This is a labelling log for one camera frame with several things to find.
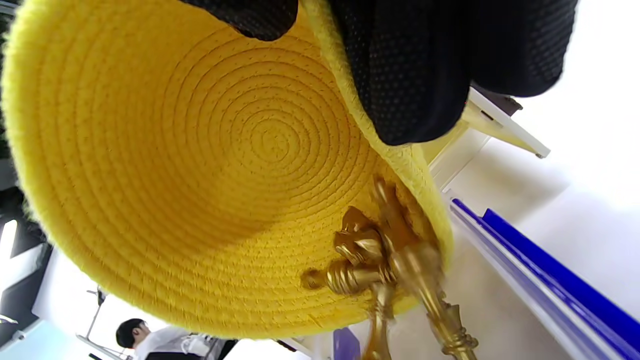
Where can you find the person's right hand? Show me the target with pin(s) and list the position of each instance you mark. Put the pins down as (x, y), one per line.
(425, 60)

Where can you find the cream plastic cabinet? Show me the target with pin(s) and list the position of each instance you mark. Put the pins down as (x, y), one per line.
(500, 125)

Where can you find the pile of gold chess pieces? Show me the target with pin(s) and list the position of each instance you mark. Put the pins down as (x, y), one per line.
(360, 250)

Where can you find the yellow woven basket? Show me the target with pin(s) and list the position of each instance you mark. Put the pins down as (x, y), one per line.
(200, 150)

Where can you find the clear plastic box blue clips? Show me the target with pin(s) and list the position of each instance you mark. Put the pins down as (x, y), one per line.
(550, 280)

